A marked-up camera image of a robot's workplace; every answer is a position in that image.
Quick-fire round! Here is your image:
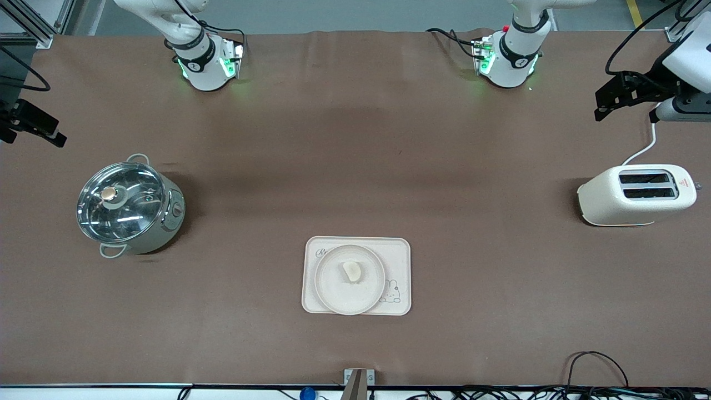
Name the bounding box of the green-lit metal base bracket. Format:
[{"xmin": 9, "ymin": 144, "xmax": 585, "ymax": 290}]
[
  {"xmin": 472, "ymin": 34, "xmax": 496, "ymax": 76},
  {"xmin": 219, "ymin": 38, "xmax": 245, "ymax": 79}
]

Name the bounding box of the black cable bundle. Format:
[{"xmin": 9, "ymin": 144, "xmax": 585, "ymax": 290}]
[{"xmin": 405, "ymin": 385, "xmax": 711, "ymax": 400}]

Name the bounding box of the white toaster power cord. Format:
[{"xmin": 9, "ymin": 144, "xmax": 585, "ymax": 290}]
[{"xmin": 621, "ymin": 104, "xmax": 660, "ymax": 166}]

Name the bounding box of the brown table mat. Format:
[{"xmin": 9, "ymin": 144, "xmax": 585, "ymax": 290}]
[{"xmin": 0, "ymin": 28, "xmax": 711, "ymax": 388}]

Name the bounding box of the black base cable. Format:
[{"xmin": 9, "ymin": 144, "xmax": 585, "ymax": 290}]
[
  {"xmin": 427, "ymin": 28, "xmax": 479, "ymax": 59},
  {"xmin": 197, "ymin": 21, "xmax": 247, "ymax": 56}
]

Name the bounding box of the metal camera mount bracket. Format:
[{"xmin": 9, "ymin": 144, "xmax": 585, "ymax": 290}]
[{"xmin": 343, "ymin": 368, "xmax": 375, "ymax": 400}]

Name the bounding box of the aluminium frame profile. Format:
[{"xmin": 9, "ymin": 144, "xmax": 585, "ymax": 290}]
[
  {"xmin": 0, "ymin": 0, "xmax": 76, "ymax": 49},
  {"xmin": 664, "ymin": 0, "xmax": 711, "ymax": 42}
]

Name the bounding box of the black looped cable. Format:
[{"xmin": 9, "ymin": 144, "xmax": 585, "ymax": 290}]
[{"xmin": 567, "ymin": 351, "xmax": 629, "ymax": 389}]

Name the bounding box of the steel electric cooking pot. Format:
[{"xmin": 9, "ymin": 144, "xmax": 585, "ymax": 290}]
[{"xmin": 77, "ymin": 153, "xmax": 186, "ymax": 259}]

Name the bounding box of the cream rabbit print tray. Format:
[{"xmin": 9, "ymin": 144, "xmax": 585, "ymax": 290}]
[{"xmin": 302, "ymin": 237, "xmax": 412, "ymax": 316}]

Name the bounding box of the cream two-slot toaster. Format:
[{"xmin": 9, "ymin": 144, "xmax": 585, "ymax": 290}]
[{"xmin": 577, "ymin": 164, "xmax": 702, "ymax": 227}]

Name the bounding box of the glass pot lid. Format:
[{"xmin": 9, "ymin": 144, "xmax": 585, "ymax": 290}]
[{"xmin": 77, "ymin": 162, "xmax": 167, "ymax": 244}]

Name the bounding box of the cream round plate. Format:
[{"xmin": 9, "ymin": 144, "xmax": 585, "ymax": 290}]
[{"xmin": 314, "ymin": 244, "xmax": 386, "ymax": 316}]

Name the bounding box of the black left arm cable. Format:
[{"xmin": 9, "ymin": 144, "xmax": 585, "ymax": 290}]
[{"xmin": 605, "ymin": 0, "xmax": 711, "ymax": 89}]

